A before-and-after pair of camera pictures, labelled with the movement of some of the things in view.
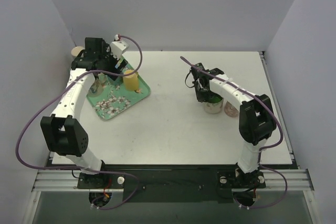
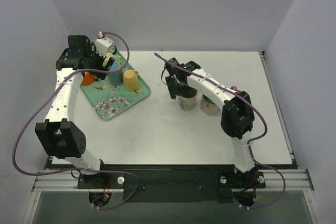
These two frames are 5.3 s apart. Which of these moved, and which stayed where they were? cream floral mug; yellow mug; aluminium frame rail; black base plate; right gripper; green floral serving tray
Moved: cream floral mug; right gripper
Stayed: black base plate; green floral serving tray; aluminium frame rail; yellow mug
